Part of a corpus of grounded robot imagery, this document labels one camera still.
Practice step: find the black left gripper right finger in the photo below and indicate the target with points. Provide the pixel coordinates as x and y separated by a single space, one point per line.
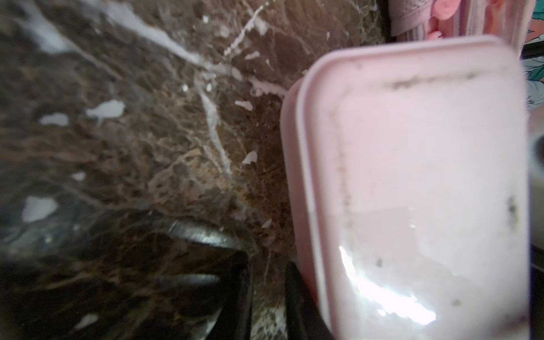
303 319

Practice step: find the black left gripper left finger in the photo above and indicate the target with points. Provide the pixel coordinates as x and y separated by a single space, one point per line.
235 318

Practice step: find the pink pencil case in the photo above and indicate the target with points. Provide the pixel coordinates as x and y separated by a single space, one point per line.
407 175

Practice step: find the pink student backpack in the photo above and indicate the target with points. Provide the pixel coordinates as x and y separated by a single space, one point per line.
427 20

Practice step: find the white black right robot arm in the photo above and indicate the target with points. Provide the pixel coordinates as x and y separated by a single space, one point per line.
535 171

